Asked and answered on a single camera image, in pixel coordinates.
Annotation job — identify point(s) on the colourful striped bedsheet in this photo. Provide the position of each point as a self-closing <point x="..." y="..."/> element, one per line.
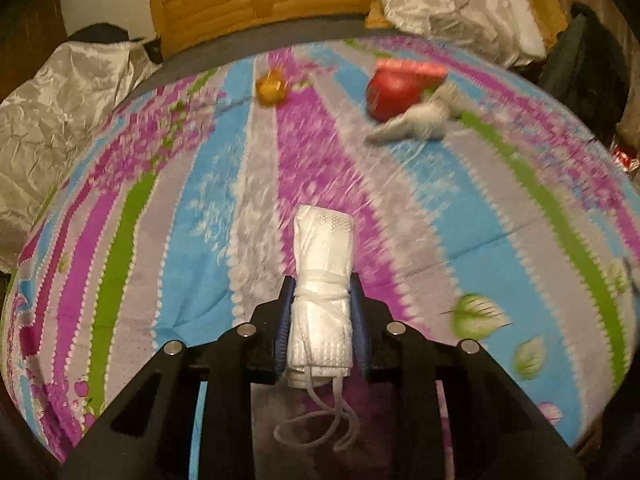
<point x="470" y="202"/>

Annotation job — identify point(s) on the red flat box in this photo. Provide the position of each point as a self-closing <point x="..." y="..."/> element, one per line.
<point x="430" y="74"/>

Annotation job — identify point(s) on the silver satin pillow left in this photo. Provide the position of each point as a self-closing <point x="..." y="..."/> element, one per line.
<point x="47" y="122"/>

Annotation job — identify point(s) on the silver satin quilt right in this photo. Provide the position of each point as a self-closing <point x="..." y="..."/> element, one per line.
<point x="503" y="31"/>

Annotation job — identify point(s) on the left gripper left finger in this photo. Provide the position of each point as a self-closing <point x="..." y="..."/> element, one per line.
<point x="252" y="353"/>

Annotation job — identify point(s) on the white cloth with string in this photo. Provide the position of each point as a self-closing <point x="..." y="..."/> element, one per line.
<point x="319" y="353"/>

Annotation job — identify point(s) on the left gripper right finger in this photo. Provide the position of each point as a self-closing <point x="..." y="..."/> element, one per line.
<point x="393" y="353"/>

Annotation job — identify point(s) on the dark wooden wardrobe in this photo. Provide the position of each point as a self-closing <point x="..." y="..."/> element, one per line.
<point x="31" y="37"/>

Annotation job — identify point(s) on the white crumpled tissue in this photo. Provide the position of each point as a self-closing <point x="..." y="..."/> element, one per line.
<point x="427" y="120"/>

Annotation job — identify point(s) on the red apple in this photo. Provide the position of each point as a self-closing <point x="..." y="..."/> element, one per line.
<point x="390" y="93"/>

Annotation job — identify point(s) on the dark jacket on chair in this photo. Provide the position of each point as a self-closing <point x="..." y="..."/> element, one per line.
<point x="586" y="71"/>

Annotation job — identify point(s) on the golden foil wrapper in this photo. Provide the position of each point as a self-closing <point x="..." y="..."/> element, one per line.
<point x="272" y="88"/>

